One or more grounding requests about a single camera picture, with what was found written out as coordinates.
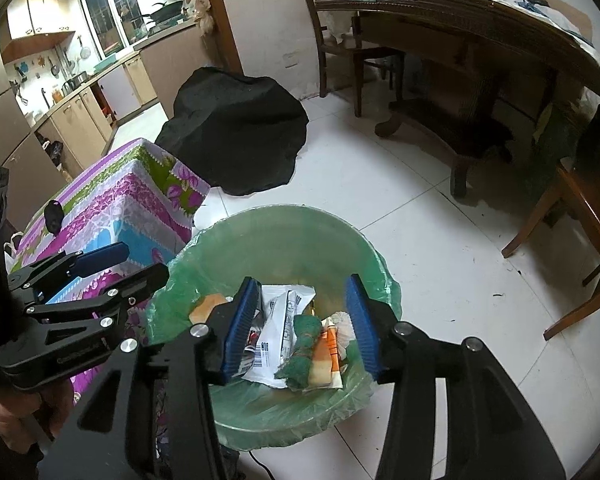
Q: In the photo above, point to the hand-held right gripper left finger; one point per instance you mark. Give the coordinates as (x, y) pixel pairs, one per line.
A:
(240, 330)

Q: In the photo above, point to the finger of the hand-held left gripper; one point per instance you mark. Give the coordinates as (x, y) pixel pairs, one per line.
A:
(140, 280)
(102, 256)

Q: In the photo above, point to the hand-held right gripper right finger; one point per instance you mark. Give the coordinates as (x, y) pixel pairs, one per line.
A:
(362, 330)

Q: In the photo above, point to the yellow packet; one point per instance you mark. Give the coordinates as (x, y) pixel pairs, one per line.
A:
(207, 307)

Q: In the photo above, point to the white printed wrapper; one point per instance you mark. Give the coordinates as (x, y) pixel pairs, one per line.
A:
(280, 345)

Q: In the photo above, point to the green scouring pad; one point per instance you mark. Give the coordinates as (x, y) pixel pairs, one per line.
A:
(302, 355)

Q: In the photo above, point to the green-lined waste bin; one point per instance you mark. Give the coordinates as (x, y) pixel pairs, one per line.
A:
(280, 240)

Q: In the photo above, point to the person's left hand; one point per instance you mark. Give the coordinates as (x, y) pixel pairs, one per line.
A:
(10, 420)

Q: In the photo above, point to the small black object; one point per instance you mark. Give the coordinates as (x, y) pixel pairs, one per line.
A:
(54, 215)

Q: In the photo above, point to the small black hanging bag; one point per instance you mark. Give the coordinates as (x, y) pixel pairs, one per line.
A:
(54, 151)

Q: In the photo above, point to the grey refrigerator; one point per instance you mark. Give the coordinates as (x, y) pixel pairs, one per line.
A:
(10, 155)

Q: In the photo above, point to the beige kitchen base cabinets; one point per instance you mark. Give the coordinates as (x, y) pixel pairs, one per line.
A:
(80, 115)

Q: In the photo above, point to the steel pot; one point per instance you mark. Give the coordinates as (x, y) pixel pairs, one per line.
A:
(75, 82)

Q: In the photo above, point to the teal basin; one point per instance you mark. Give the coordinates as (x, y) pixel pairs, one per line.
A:
(105, 63)

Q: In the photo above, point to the kitchen window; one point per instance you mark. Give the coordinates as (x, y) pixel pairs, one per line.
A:
(115, 10)

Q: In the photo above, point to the black wok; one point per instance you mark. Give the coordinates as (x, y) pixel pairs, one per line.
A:
(162, 11)

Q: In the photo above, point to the wooden chair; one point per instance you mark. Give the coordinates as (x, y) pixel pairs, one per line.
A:
(340, 50)
(580, 200)

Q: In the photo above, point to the wooden dining table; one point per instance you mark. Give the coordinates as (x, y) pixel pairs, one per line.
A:
(455, 15)

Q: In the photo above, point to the blue cloth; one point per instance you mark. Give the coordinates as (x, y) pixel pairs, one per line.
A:
(532, 6)

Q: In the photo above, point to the kitchen wall cabinet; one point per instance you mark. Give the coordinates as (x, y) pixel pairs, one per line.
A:
(35, 15)

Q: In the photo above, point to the white wall socket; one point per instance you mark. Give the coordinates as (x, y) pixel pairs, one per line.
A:
(291, 60)

